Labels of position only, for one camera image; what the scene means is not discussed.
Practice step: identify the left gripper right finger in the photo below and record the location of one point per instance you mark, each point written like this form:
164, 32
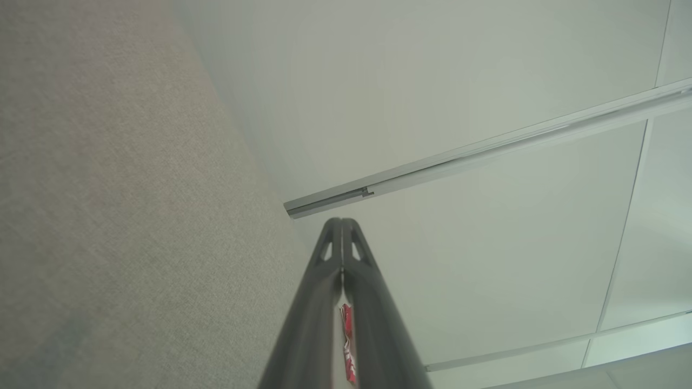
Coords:
378, 346

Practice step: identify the red t-shirt with white sleeves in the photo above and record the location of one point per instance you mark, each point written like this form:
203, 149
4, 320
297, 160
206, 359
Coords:
347, 324

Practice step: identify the silver wall rail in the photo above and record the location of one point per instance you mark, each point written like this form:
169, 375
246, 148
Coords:
540, 343
486, 151

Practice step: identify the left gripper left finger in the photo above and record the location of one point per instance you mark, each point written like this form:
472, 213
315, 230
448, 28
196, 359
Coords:
308, 335

